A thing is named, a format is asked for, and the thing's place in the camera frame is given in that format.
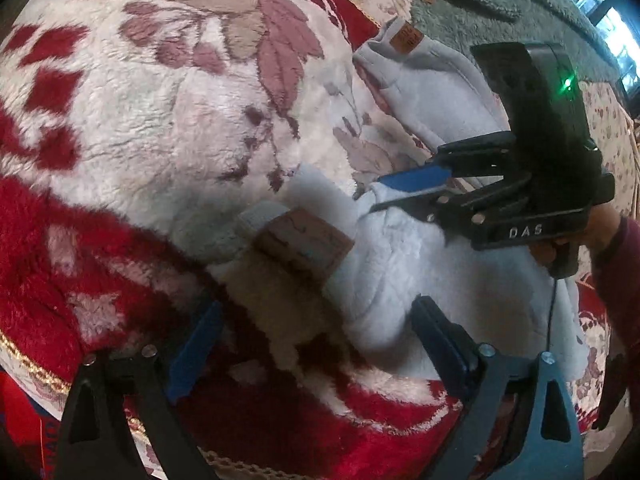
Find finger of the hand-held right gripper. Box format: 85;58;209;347
369;179;507;227
376;131;517;194

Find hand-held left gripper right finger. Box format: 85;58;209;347
411;296;586;480

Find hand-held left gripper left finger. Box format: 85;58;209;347
55;301;224;480

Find light blue fleece pants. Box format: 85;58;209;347
207;16;599;403

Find person's right forearm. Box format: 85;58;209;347
589;215;640;432

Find person's right hand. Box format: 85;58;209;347
530;203;622;267

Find pink floral bedsheet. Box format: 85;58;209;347
310;0;640;443

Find window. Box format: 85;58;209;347
540;0;637;92

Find green fleece garment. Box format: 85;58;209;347
410;0;622;85

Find red printed bag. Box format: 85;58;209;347
0;367;66;480

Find red and white floral blanket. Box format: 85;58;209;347
0;0;501;480

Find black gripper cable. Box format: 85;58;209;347
546;275;560;358

